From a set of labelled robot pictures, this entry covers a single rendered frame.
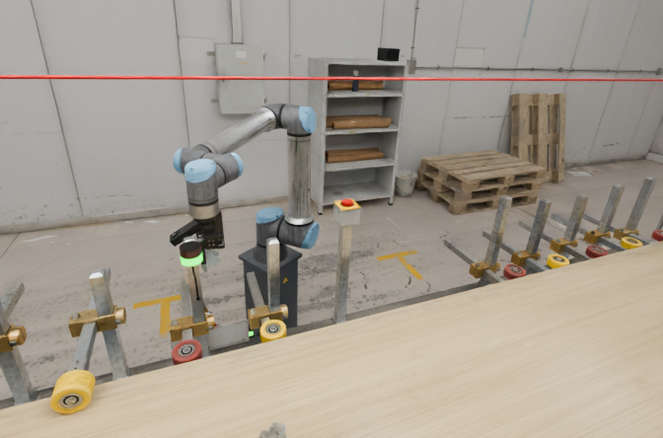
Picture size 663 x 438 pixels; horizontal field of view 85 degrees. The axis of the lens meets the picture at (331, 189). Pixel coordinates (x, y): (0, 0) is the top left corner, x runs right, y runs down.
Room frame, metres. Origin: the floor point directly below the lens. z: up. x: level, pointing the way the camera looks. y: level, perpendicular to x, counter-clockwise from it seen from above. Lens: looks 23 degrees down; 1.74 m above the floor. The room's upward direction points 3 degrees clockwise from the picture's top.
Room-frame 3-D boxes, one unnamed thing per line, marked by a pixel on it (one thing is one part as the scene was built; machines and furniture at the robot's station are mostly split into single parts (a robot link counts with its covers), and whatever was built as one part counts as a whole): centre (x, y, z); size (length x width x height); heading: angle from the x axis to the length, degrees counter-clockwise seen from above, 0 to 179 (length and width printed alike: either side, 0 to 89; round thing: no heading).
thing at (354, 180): (3.84, -0.21, 0.78); 0.90 x 0.45 x 1.55; 113
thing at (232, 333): (0.97, 0.40, 0.75); 0.26 x 0.01 x 0.10; 113
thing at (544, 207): (1.52, -0.97, 0.87); 0.04 x 0.04 x 0.48; 23
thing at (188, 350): (0.78, 0.39, 0.85); 0.08 x 0.08 x 0.11
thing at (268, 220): (1.75, 0.32, 0.79); 0.17 x 0.15 x 0.18; 70
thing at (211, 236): (1.03, 0.39, 1.15); 0.09 x 0.08 x 0.12; 113
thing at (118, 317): (0.83, 0.67, 0.95); 0.14 x 0.06 x 0.05; 113
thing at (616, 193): (1.71, -1.43, 0.89); 0.04 x 0.04 x 0.48; 23
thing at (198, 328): (0.93, 0.43, 0.85); 0.14 x 0.06 x 0.05; 113
